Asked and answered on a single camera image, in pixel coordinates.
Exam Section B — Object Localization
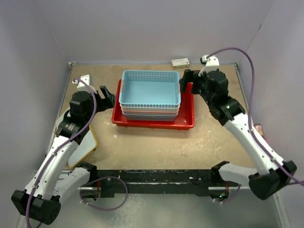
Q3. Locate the white perforated basket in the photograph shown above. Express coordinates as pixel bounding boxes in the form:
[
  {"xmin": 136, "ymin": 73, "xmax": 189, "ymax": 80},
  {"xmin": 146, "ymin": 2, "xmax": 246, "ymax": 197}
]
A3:
[{"xmin": 121, "ymin": 105, "xmax": 180, "ymax": 112}]

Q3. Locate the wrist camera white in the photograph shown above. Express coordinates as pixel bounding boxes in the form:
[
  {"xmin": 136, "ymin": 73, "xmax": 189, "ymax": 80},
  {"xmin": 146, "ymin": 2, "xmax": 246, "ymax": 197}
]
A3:
[
  {"xmin": 200, "ymin": 55, "xmax": 219, "ymax": 73},
  {"xmin": 72, "ymin": 74, "xmax": 93, "ymax": 91}
]

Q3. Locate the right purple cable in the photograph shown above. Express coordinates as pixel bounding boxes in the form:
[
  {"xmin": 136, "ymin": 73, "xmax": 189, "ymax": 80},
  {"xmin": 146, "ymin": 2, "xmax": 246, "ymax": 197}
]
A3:
[{"xmin": 209, "ymin": 47, "xmax": 304, "ymax": 186}]

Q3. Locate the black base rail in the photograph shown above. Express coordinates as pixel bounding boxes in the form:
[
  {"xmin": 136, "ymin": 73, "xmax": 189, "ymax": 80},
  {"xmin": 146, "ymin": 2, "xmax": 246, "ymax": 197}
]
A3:
[{"xmin": 77, "ymin": 162, "xmax": 227, "ymax": 198}]

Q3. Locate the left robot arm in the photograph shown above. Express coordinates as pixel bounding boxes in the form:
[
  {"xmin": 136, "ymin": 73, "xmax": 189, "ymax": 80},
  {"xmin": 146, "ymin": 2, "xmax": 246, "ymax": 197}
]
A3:
[{"xmin": 11, "ymin": 85, "xmax": 115, "ymax": 228}]

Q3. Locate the yellow-rimmed whiteboard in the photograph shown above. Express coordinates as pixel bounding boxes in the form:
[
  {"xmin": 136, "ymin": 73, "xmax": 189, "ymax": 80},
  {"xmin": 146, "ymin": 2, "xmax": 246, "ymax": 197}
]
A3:
[{"xmin": 55, "ymin": 110, "xmax": 98, "ymax": 169}]

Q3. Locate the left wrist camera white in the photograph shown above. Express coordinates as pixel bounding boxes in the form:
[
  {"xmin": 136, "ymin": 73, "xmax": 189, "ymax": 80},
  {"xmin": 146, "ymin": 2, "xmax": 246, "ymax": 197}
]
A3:
[{"xmin": 72, "ymin": 74, "xmax": 93, "ymax": 91}]

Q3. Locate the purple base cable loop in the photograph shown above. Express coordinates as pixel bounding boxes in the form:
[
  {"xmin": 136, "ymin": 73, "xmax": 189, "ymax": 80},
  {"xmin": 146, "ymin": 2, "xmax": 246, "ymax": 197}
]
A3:
[{"xmin": 79, "ymin": 176, "xmax": 129, "ymax": 211}]

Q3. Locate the pink marker pen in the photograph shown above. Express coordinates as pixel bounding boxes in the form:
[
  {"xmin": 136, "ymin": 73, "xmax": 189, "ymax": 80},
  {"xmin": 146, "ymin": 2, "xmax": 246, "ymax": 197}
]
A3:
[{"xmin": 254, "ymin": 124, "xmax": 265, "ymax": 138}]

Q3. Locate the pink perforated basket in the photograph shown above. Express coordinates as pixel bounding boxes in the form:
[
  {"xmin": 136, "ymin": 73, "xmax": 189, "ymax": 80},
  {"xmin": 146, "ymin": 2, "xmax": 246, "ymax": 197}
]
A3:
[{"xmin": 122, "ymin": 111, "xmax": 178, "ymax": 116}]

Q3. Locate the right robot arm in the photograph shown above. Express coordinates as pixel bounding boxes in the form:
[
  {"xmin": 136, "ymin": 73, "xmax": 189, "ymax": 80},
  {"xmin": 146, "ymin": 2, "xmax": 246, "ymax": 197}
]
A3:
[{"xmin": 180, "ymin": 69, "xmax": 297, "ymax": 200}]

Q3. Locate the red plastic tray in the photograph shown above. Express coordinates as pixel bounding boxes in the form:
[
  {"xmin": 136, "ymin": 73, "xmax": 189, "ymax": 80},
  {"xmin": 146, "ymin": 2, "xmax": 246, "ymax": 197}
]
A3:
[{"xmin": 112, "ymin": 81, "xmax": 195, "ymax": 130}]

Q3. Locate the light blue perforated basket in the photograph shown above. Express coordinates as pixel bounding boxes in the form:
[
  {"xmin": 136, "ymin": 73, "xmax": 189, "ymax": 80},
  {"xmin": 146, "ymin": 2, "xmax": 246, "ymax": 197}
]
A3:
[{"xmin": 119, "ymin": 70, "xmax": 181, "ymax": 108}]

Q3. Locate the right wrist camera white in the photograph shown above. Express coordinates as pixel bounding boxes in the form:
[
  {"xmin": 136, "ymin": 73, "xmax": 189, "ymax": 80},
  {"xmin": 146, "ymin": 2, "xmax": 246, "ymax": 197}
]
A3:
[{"xmin": 200, "ymin": 55, "xmax": 219, "ymax": 73}]

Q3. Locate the small white red box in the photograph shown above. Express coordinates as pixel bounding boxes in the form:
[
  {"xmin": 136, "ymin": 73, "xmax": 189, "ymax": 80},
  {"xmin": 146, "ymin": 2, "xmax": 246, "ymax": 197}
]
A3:
[{"xmin": 171, "ymin": 58, "xmax": 190, "ymax": 69}]

